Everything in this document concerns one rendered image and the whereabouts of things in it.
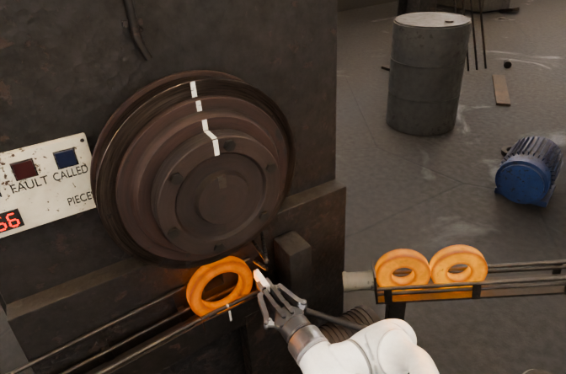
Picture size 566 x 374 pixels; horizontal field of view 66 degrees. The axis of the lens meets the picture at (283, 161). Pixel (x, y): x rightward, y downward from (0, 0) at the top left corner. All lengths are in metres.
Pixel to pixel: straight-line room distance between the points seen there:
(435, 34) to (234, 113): 2.68
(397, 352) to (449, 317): 1.18
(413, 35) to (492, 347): 2.22
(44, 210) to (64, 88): 0.27
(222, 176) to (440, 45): 2.79
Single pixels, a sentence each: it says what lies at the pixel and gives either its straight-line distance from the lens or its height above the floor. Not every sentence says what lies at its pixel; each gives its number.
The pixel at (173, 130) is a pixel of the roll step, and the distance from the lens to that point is 0.88.
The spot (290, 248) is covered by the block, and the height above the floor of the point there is 0.80.
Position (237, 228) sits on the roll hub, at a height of 1.02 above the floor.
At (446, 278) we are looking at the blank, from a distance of 1.37.
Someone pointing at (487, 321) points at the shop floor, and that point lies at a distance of 2.27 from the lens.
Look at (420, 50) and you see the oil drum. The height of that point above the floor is 0.70.
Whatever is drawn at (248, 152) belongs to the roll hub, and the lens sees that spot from 0.90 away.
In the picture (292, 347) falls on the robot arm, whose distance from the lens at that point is 1.11.
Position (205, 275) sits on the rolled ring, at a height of 0.83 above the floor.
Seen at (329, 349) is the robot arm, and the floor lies 0.77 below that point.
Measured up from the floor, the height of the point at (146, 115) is 1.30.
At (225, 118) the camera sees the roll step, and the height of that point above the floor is 1.27.
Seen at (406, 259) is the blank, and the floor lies 0.77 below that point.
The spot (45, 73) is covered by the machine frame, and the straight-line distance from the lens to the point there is 1.00.
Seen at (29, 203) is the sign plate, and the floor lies 1.12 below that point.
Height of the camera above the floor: 1.62
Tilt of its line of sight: 29 degrees down
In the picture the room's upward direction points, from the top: 3 degrees counter-clockwise
